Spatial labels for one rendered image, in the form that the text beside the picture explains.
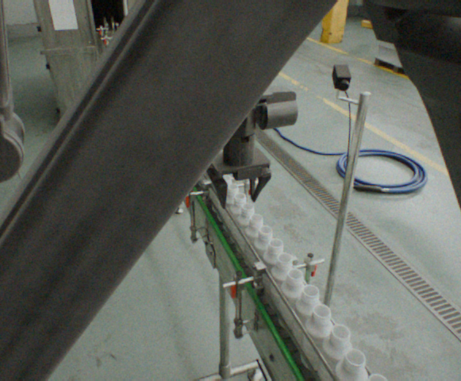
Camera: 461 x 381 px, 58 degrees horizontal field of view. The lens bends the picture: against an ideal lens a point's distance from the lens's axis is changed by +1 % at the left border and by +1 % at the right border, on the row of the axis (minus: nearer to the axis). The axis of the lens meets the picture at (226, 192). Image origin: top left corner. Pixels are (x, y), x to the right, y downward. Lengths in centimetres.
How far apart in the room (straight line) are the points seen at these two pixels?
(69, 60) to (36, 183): 446
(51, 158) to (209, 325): 225
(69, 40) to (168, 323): 310
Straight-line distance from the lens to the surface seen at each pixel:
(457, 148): 27
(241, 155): 71
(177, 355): 229
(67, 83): 469
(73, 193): 16
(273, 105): 71
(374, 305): 263
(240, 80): 16
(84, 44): 460
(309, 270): 114
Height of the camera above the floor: 183
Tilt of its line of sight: 32 degrees down
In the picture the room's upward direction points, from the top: straight up
